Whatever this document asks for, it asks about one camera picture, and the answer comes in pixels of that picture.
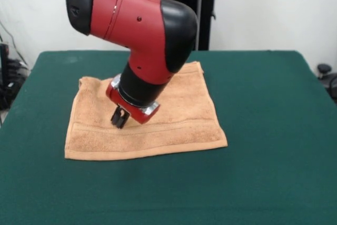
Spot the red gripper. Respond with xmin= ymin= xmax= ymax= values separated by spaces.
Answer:
xmin=105 ymin=74 xmax=161 ymax=130

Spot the tan terry towel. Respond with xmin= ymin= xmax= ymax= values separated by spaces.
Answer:
xmin=64 ymin=61 xmax=229 ymax=162

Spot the dark green table cloth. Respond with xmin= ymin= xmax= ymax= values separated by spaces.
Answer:
xmin=0 ymin=50 xmax=337 ymax=225

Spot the grey wall cable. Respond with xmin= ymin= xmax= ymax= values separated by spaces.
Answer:
xmin=0 ymin=21 xmax=28 ymax=67

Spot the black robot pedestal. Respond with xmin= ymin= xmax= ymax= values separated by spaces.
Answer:
xmin=115 ymin=0 xmax=227 ymax=51

